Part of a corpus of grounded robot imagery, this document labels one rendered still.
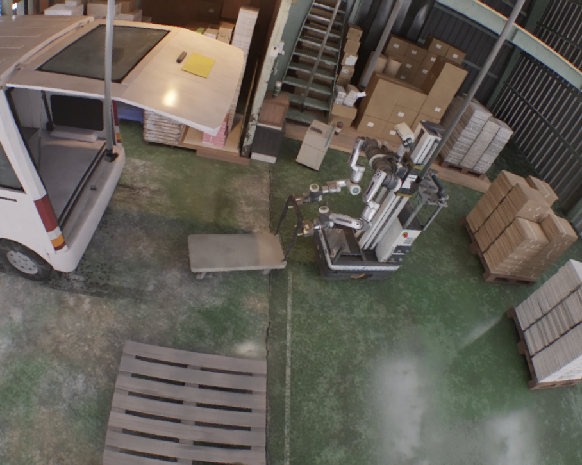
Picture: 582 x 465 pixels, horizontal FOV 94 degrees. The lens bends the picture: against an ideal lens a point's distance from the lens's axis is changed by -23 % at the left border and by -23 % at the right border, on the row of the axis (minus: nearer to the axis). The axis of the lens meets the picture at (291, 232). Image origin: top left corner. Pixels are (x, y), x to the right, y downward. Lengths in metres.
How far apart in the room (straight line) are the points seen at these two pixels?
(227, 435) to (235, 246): 1.65
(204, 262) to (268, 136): 1.99
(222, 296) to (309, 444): 1.46
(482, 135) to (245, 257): 4.73
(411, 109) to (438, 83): 0.65
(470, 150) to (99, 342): 6.14
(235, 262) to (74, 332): 1.52
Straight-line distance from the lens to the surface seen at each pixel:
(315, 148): 4.58
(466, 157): 6.68
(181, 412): 2.61
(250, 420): 2.65
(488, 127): 6.51
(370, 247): 3.53
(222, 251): 3.19
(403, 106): 6.10
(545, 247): 5.08
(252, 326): 3.05
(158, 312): 3.04
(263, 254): 3.25
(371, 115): 6.02
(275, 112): 4.29
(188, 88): 2.03
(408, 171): 2.92
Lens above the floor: 2.67
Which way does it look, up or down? 45 degrees down
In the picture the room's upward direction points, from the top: 23 degrees clockwise
